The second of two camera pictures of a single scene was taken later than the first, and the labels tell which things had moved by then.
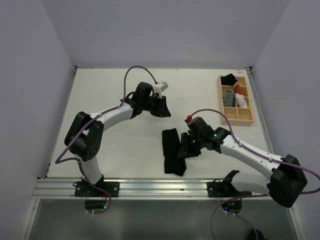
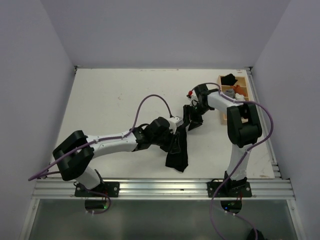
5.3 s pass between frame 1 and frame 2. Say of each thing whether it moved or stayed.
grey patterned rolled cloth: stayed
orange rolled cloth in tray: stayed
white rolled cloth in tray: stayed
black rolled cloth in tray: stayed
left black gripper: moved
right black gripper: moved
